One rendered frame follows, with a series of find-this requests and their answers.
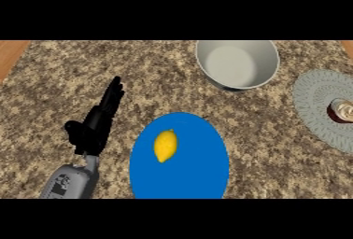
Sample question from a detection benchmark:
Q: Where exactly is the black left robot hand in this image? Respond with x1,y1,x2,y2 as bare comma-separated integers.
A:
63,76,127,157

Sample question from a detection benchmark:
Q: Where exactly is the yellow tomato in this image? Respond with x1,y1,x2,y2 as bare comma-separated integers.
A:
153,128,179,164

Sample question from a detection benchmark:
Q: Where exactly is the blue plate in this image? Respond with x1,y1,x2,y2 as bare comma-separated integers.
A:
128,111,230,200

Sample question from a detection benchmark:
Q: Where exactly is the white bowl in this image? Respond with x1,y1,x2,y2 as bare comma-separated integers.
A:
195,40,280,92

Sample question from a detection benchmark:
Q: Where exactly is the grey round placemat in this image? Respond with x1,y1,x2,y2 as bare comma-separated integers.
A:
291,68,353,155

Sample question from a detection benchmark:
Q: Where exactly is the dark red can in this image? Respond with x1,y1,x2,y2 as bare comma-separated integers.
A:
326,97,353,124

